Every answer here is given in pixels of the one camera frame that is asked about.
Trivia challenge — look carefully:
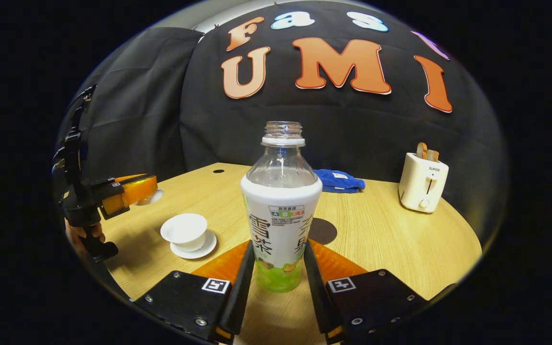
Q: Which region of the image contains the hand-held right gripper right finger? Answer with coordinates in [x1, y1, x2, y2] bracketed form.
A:
[303, 240, 432, 345]

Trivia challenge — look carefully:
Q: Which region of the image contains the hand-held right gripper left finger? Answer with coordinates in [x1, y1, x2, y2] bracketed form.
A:
[135, 240, 256, 345]

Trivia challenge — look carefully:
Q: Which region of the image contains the white teacup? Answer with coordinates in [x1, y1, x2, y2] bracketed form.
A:
[160, 213, 208, 253]

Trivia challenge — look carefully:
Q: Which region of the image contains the dark brown round coaster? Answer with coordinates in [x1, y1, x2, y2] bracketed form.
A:
[309, 218, 338, 246]

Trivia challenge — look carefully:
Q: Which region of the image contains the clear water bottle white label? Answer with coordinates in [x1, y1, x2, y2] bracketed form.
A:
[240, 121, 323, 294]

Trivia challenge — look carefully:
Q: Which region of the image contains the white saucer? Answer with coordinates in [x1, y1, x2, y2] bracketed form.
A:
[170, 229, 218, 260]

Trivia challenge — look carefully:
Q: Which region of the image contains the blue folded cloth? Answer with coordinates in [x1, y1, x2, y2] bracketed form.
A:
[313, 169, 367, 194]

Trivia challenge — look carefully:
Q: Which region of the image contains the white toaster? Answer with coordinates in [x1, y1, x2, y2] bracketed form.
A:
[398, 152, 449, 214]

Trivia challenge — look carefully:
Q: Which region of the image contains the black backdrop cloth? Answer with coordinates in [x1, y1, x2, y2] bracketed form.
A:
[56, 0, 510, 240]

